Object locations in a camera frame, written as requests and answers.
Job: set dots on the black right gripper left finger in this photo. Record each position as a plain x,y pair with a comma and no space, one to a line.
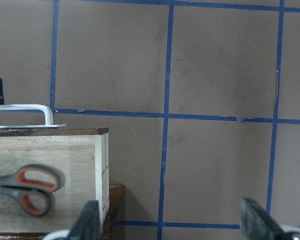
88,224

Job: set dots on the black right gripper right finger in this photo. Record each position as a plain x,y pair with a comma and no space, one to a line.
256,223

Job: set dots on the grey orange scissors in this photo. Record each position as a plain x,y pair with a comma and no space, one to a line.
31,186

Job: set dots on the dark brown wooden cabinet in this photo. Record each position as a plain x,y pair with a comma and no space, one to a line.
115,197

